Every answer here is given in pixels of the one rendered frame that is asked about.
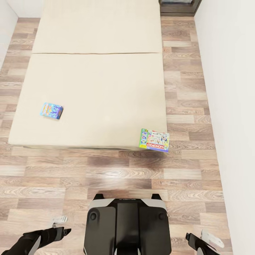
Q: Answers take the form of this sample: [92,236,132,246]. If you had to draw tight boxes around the board game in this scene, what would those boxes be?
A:
[40,102,63,119]
[139,129,170,152]

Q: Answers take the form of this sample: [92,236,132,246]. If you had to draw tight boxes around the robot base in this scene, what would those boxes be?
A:
[84,194,172,255]

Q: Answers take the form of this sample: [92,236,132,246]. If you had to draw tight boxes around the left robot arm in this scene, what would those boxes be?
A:
[1,216,71,255]

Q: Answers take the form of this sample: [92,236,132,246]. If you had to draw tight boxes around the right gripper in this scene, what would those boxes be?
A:
[186,233,206,251]

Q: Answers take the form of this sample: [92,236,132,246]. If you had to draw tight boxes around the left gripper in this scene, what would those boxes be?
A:
[44,227,71,246]

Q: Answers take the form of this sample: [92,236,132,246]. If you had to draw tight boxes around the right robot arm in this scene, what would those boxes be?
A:
[186,229,224,255]

